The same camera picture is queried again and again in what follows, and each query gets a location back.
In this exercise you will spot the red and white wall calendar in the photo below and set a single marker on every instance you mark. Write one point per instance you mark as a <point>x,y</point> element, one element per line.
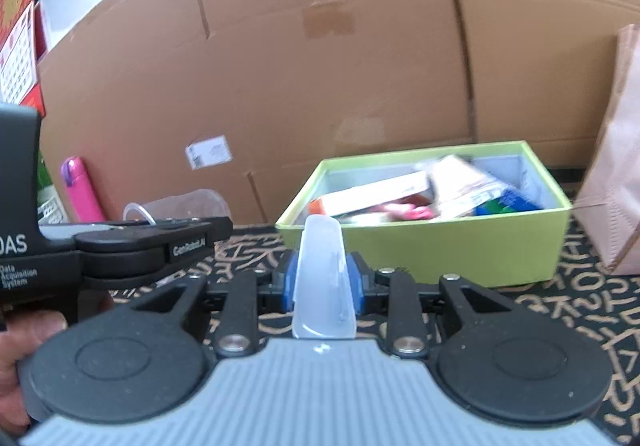
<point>17,26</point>

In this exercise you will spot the black letter-patterned mat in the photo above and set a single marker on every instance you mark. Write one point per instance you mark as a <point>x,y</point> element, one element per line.
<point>575,316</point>

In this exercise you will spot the pink paper bag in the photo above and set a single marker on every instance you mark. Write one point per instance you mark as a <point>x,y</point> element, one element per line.
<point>615,176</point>

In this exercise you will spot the light green box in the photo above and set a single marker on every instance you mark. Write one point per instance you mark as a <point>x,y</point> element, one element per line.
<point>450,251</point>

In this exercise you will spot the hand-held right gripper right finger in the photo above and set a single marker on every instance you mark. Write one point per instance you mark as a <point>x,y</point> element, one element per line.
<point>356,286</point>

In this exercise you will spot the person's left hand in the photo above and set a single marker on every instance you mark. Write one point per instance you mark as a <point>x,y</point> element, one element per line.
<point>25,331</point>

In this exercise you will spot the pink cloth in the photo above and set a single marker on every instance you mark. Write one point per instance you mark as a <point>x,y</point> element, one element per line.
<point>417,212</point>

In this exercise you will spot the green paper bag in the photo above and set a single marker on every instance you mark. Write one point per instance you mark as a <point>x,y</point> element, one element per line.
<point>46,176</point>

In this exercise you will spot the white plastic basket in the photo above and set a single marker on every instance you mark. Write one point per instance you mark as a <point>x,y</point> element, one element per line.
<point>50,211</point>

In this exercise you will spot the large cardboard box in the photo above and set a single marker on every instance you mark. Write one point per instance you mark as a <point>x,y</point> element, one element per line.
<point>350,76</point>

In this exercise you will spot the white label sticker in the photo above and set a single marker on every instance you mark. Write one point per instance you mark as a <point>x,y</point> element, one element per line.
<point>207,152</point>

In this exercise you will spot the translucent plastic case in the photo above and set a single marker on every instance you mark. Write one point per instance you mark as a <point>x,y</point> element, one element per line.
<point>320,276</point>

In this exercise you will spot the orange and white box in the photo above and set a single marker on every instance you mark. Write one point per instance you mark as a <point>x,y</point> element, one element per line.
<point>380,193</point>

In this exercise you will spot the clear plastic cup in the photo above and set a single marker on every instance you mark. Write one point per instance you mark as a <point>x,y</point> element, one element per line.
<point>190,206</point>

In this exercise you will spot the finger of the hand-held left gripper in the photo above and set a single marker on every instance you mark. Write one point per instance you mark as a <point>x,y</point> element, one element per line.
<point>150,251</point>

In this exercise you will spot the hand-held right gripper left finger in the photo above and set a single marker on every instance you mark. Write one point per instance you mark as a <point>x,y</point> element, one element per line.
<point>287,286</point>

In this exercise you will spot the pink thermos bottle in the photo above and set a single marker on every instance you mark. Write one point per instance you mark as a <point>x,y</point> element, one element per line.
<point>82,196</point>

